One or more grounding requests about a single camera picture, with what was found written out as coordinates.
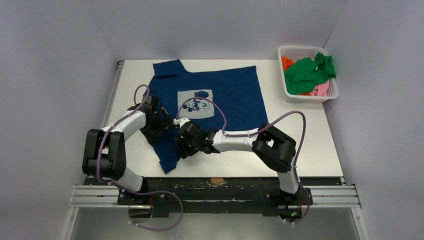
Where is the navy blue printed t-shirt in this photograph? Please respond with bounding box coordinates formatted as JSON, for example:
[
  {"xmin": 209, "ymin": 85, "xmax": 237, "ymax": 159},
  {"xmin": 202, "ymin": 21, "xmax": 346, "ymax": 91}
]
[{"xmin": 140, "ymin": 59, "xmax": 269, "ymax": 174}]

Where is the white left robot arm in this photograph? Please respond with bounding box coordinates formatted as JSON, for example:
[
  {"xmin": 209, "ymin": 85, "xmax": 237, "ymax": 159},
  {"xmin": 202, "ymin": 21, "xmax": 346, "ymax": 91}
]
[{"xmin": 82, "ymin": 95, "xmax": 173, "ymax": 193}]

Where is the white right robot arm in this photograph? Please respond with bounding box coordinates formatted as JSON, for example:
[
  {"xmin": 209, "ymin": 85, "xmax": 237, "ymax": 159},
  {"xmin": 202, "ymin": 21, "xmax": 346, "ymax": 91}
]
[{"xmin": 173, "ymin": 118, "xmax": 300, "ymax": 195}]

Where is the orange t-shirt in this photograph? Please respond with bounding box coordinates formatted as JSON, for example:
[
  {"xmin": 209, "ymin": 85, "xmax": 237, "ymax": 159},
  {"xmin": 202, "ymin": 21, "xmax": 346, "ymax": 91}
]
[{"xmin": 281, "ymin": 56, "xmax": 295, "ymax": 72}]

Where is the green t-shirt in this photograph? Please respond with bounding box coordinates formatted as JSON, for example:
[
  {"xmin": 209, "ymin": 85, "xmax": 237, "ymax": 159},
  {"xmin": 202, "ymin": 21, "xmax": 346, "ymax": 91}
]
[{"xmin": 284, "ymin": 53, "xmax": 336, "ymax": 95}]

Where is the white plastic laundry basket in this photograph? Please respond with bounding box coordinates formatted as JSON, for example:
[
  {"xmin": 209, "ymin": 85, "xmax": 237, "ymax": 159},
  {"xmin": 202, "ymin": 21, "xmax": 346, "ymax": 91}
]
[{"xmin": 277, "ymin": 45, "xmax": 339, "ymax": 104}]

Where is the pink t-shirt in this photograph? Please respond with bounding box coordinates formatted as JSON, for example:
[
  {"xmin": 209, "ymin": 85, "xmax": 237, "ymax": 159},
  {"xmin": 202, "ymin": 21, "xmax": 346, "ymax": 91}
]
[{"xmin": 309, "ymin": 80, "xmax": 330, "ymax": 97}]

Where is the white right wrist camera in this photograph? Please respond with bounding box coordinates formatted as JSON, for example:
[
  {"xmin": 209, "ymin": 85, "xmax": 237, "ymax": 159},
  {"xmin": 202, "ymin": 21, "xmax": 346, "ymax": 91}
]
[{"xmin": 173, "ymin": 117, "xmax": 191, "ymax": 128}]

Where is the black mounting base rail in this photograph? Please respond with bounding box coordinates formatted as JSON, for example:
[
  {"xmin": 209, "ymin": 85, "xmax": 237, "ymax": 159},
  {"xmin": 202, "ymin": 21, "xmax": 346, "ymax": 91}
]
[{"xmin": 83, "ymin": 177, "xmax": 343, "ymax": 221}]

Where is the aluminium frame rail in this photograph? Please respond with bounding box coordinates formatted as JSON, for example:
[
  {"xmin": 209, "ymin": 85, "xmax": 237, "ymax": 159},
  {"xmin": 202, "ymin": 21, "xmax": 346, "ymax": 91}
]
[{"xmin": 68, "ymin": 185, "xmax": 361, "ymax": 209}]

